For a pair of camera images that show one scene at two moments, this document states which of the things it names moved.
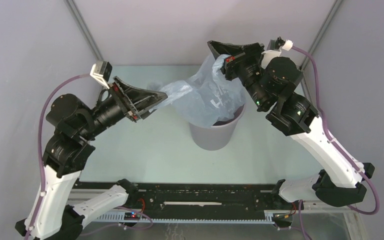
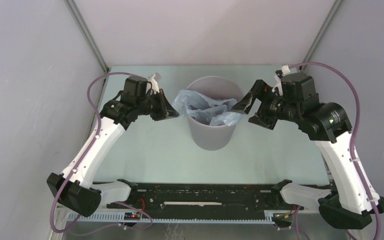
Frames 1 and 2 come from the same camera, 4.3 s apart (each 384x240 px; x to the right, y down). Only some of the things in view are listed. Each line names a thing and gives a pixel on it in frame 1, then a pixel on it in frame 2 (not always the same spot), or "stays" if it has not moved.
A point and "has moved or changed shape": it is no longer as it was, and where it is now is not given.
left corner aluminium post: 95,51 stays
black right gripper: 240,54 → 259,90
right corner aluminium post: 312,49 stays
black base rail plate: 194,197 stays
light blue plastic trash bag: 208,96 has moved or changed shape
